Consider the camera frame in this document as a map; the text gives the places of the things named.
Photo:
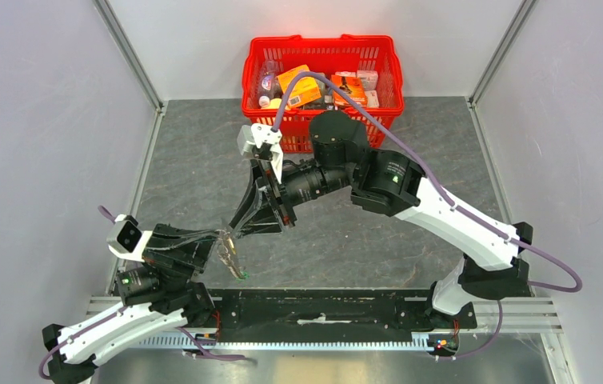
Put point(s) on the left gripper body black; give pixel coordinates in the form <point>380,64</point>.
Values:
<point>181,261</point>

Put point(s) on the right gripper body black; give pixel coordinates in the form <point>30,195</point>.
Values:
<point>279,194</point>

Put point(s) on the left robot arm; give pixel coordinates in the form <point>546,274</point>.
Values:
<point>159,295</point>

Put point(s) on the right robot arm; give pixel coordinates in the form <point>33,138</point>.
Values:
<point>383,182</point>

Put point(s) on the yellow round item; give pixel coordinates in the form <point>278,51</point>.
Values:
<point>274,104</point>

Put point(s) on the clear plastic bottle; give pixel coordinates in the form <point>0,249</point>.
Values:
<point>268,87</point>

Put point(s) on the orange box left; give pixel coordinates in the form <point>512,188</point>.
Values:
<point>305,90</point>

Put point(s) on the red shopping basket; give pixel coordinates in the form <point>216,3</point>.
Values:
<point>301,126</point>

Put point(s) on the orange black package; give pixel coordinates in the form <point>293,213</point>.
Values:
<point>352,87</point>

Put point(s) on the white pink box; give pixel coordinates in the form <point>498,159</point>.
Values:
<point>368,78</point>

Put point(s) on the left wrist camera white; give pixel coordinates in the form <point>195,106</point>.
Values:
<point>126,241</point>

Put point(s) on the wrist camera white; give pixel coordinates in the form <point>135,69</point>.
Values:
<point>259,141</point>
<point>126,241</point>

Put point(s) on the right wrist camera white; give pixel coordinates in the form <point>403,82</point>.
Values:
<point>259,141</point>

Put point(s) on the black base frame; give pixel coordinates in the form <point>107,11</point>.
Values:
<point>326,315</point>

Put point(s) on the left aluminium corner post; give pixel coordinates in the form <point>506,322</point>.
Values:
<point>123,43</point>

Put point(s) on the aluminium corner post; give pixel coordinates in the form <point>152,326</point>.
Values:
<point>123,43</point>
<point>506,42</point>

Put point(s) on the white slotted cable duct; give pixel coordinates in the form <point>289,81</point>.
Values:
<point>176,340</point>

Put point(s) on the right aluminium corner post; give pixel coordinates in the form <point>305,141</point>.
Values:
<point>506,42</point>

